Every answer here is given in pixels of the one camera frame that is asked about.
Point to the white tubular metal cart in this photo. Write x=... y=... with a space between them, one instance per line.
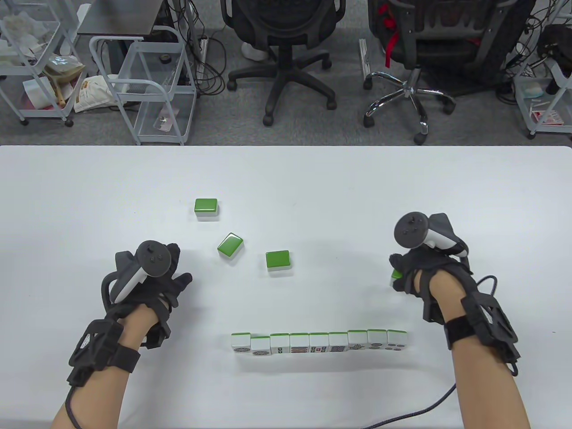
x=152 y=128

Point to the white power strip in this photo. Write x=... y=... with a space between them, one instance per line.
x=203 y=49

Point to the dark desk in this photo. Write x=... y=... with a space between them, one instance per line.
x=120 y=18

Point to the person's left hand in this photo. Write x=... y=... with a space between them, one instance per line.
x=152 y=295

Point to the white crumpled bag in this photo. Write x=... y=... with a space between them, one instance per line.
x=20 y=27

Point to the person's right hand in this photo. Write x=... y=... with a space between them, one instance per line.
x=442 y=268

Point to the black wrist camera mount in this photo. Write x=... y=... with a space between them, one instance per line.
x=94 y=348
x=491 y=321

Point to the light blue pouch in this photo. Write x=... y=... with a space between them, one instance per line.
x=532 y=89

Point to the person's left forearm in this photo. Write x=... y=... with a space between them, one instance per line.
x=94 y=402

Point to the black white hand controller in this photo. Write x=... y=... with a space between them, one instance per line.
x=411 y=230
x=153 y=259

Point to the wooden stick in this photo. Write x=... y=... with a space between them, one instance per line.
x=60 y=96

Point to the red white box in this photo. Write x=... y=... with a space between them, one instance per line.
x=547 y=117

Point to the white printed bag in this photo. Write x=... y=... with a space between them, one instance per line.
x=91 y=96

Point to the black mesh office chair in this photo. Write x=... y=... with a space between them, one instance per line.
x=282 y=27

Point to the crumpled clear plastic bag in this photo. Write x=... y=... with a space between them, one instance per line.
x=62 y=67

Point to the black gear bundle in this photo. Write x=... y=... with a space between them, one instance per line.
x=556 y=44

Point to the row of mahjong tiles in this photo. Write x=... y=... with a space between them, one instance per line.
x=299 y=347

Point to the white paper roll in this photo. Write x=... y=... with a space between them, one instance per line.
x=35 y=91

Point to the green white mahjong tile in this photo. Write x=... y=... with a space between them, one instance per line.
x=277 y=259
x=206 y=205
x=230 y=245
x=396 y=274

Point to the black chrome-base office chair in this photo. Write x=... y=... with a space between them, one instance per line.
x=447 y=49

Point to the small clear packet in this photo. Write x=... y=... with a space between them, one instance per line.
x=161 y=123

